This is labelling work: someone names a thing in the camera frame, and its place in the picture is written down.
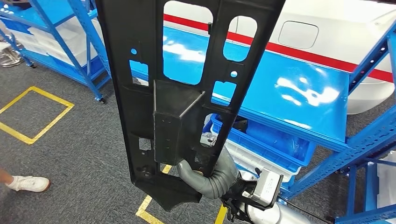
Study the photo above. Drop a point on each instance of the yellow floor tape square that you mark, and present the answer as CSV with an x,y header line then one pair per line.
x,y
143,207
52,96

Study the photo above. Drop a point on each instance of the white wrapped panel stack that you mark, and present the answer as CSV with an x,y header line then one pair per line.
x,y
386,179

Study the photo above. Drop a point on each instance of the black plastic frame part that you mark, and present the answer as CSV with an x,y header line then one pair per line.
x,y
173,123

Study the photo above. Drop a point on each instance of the stacked white plastic trays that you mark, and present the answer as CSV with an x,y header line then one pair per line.
x,y
247,160

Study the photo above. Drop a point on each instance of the blue plastic bin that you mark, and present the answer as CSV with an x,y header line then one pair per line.
x,y
272,139

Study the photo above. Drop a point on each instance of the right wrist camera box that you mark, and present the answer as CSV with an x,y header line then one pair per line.
x,y
267,188

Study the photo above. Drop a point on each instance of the white car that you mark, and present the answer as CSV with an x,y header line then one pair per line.
x,y
340,28

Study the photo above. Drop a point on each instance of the person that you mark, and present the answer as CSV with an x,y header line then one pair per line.
x,y
28,184

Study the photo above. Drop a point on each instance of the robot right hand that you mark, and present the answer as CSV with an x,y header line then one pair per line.
x,y
188,174

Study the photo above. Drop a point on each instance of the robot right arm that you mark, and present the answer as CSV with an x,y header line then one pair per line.
x,y
221,185

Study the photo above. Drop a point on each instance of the red barrier belt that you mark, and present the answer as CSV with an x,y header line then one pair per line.
x,y
309,55

